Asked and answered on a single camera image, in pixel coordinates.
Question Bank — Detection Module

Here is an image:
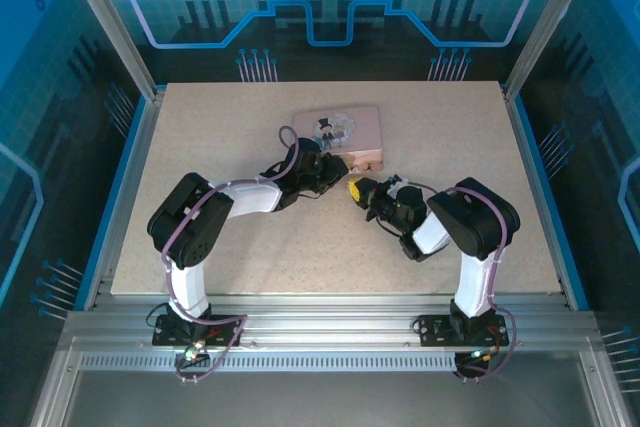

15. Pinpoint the pink printed tin box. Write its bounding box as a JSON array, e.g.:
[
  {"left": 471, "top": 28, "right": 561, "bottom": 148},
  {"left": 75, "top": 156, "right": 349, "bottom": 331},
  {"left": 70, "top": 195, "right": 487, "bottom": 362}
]
[{"left": 291, "top": 105, "right": 387, "bottom": 173}]

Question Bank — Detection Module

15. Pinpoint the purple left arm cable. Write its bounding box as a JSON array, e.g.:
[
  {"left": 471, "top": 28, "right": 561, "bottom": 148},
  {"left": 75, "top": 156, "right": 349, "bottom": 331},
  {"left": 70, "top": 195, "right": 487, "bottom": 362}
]
[{"left": 160, "top": 125, "right": 301, "bottom": 321}]

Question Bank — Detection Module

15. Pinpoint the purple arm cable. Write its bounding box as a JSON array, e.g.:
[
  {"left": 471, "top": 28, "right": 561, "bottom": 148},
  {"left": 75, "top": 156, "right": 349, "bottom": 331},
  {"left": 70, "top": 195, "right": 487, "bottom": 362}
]
[
  {"left": 407, "top": 181, "right": 519, "bottom": 348},
  {"left": 160, "top": 125, "right": 301, "bottom": 321}
]

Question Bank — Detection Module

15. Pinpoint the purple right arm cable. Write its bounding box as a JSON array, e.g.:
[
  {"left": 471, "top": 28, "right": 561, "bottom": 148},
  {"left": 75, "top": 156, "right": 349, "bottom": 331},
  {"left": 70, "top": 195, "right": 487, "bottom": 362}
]
[{"left": 407, "top": 181, "right": 519, "bottom": 348}]

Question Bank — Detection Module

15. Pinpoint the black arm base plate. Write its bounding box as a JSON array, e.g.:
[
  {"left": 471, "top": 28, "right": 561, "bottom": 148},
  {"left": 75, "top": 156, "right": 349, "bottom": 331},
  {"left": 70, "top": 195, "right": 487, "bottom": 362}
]
[
  {"left": 417, "top": 314, "right": 521, "bottom": 348},
  {"left": 152, "top": 314, "right": 246, "bottom": 348}
]

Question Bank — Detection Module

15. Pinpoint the aluminium front rail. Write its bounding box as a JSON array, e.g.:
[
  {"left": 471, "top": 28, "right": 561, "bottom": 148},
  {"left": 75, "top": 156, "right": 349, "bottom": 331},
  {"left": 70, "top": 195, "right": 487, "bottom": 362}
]
[{"left": 64, "top": 294, "right": 596, "bottom": 351}]

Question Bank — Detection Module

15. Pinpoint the aluminium side rail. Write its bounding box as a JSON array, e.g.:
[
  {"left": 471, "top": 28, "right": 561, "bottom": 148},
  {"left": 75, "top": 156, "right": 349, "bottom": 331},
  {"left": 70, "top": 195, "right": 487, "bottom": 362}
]
[
  {"left": 501, "top": 86, "right": 589, "bottom": 311},
  {"left": 82, "top": 86, "right": 167, "bottom": 311}
]

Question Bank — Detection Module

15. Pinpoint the slotted grey cable duct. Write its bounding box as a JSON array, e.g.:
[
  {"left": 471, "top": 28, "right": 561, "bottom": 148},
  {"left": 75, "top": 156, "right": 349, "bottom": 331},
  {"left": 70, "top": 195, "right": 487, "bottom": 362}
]
[{"left": 79, "top": 354, "right": 459, "bottom": 373}]

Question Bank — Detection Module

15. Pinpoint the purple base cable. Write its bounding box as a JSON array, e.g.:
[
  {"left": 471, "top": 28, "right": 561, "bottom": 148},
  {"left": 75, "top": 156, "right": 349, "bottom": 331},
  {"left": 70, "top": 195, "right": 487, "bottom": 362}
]
[
  {"left": 173, "top": 315, "right": 247, "bottom": 385},
  {"left": 453, "top": 346, "right": 516, "bottom": 384}
]

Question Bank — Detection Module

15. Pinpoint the aluminium frame post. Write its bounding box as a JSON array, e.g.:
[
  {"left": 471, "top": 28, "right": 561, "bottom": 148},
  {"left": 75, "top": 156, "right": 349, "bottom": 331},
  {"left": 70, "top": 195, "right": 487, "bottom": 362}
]
[
  {"left": 55, "top": 0, "right": 167, "bottom": 101},
  {"left": 501, "top": 0, "right": 604, "bottom": 101}
]

